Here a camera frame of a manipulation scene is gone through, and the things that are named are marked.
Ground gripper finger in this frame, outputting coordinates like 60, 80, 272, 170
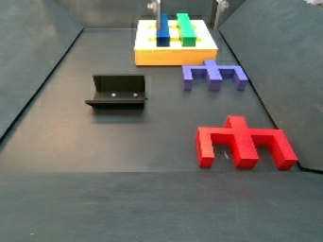
148, 0, 162, 28
215, 0, 230, 28

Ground purple E-shaped block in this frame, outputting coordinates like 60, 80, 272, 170
182, 60, 248, 91

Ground yellow slotted board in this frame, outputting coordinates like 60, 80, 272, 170
134, 20, 219, 66

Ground black angle fixture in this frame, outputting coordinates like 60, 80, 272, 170
84, 74, 147, 108

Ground blue bar block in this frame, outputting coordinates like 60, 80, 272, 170
156, 13, 171, 47

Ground green bar block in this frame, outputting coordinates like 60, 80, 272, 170
176, 13, 196, 47

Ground red E-shaped block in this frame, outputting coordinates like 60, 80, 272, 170
196, 116, 298, 170

